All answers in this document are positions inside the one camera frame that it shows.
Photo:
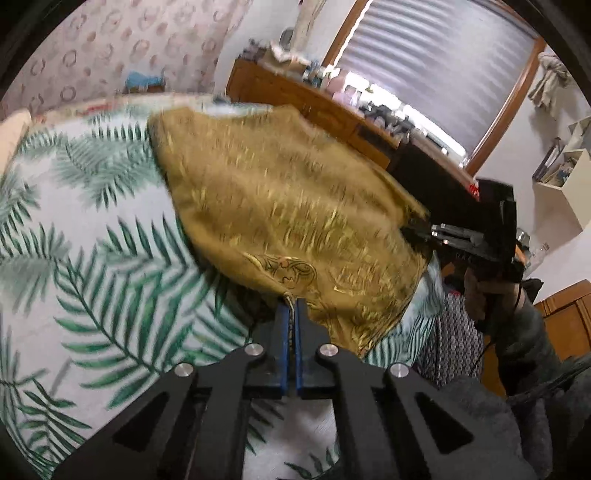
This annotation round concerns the golden brown patterned cloth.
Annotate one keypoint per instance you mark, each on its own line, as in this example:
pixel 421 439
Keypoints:
pixel 286 198

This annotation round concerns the sheer curtain with circle print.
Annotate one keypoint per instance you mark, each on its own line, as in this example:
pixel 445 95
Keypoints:
pixel 115 41

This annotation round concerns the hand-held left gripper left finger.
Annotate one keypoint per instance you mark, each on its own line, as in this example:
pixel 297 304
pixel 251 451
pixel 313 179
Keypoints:
pixel 282 332

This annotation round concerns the hanging beige garment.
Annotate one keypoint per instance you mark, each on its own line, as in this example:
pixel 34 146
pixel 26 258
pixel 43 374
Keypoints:
pixel 549 78

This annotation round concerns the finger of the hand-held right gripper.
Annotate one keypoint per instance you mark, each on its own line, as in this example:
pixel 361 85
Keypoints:
pixel 457 229
pixel 455 244

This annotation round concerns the grey window blind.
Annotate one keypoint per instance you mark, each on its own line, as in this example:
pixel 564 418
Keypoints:
pixel 438 60

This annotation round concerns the long wooden cabinet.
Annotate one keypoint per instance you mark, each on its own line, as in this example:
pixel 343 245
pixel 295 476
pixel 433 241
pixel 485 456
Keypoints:
pixel 286 92

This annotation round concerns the beige lace curtain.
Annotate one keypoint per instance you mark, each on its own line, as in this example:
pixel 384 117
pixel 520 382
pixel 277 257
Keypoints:
pixel 305 23

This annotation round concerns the dark honeycomb print cloth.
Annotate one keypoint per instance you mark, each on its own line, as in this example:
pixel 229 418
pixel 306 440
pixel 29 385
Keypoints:
pixel 452 341

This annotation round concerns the beige cloth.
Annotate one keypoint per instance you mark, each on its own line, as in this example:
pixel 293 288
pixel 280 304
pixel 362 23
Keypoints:
pixel 11 138

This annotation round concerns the person's right forearm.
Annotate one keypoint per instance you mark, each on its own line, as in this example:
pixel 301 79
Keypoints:
pixel 535 341

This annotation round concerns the wooden dresser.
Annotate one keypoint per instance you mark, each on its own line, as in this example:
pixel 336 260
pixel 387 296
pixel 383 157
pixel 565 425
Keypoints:
pixel 568 318

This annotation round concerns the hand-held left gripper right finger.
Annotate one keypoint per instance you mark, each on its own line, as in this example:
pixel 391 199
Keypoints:
pixel 301 332

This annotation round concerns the person's right hand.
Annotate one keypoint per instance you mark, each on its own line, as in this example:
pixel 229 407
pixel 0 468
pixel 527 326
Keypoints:
pixel 485 295

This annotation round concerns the green leaf print bedsheet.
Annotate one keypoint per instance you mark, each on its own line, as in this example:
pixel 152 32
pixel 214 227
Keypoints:
pixel 92 277

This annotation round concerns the white shelf unit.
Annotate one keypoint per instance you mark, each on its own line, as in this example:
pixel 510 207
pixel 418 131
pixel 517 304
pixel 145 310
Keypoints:
pixel 563 194

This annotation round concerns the person's grey clothing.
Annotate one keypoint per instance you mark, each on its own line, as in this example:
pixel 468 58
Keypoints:
pixel 508 429

